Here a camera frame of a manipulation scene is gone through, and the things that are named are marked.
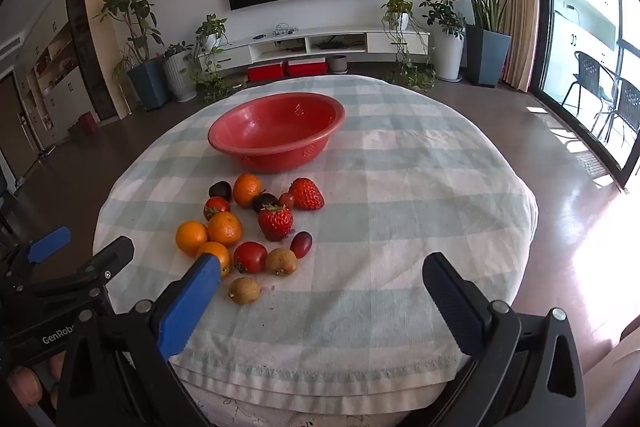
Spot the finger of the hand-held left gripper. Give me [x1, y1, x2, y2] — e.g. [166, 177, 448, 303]
[0, 236, 135, 340]
[0, 227, 72, 289]

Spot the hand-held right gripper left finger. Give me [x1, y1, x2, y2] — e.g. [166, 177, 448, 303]
[55, 252, 223, 427]

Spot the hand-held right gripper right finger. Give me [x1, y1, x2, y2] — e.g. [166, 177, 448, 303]
[422, 252, 588, 427]

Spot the smooth orange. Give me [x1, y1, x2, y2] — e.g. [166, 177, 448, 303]
[175, 220, 209, 257]
[196, 242, 232, 278]

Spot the dark orange mandarin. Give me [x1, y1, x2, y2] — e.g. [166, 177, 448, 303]
[207, 212, 243, 248]
[232, 173, 263, 208]

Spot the red strawberry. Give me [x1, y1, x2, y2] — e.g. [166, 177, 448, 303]
[289, 178, 325, 211]
[258, 204, 294, 242]

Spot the red grape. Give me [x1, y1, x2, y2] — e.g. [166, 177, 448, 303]
[290, 231, 313, 259]

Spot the red plastic bowl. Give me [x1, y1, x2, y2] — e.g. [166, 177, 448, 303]
[208, 92, 346, 173]

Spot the person's left hand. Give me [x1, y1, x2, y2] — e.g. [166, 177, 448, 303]
[6, 351, 68, 410]

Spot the checked tablecloth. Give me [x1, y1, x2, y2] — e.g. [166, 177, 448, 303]
[92, 74, 538, 400]

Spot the tall plant in blue pot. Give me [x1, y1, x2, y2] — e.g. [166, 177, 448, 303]
[95, 0, 171, 110]

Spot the plant in ribbed white pot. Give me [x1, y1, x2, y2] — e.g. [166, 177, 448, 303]
[162, 43, 198, 102]

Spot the trailing pothos plant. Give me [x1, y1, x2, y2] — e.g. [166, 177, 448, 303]
[381, 0, 437, 92]
[192, 14, 236, 104]

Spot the bushy plant in white pot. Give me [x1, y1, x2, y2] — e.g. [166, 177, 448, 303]
[420, 0, 466, 82]

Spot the black balcony chair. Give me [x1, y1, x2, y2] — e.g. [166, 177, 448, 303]
[562, 51, 615, 132]
[597, 77, 640, 145]

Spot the white television cabinet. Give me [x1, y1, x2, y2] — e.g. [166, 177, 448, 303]
[197, 24, 431, 75]

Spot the glass sliding door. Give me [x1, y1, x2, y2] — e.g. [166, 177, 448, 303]
[530, 0, 640, 192]

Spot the wall shelving unit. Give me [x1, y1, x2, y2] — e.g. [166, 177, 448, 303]
[15, 0, 132, 148]

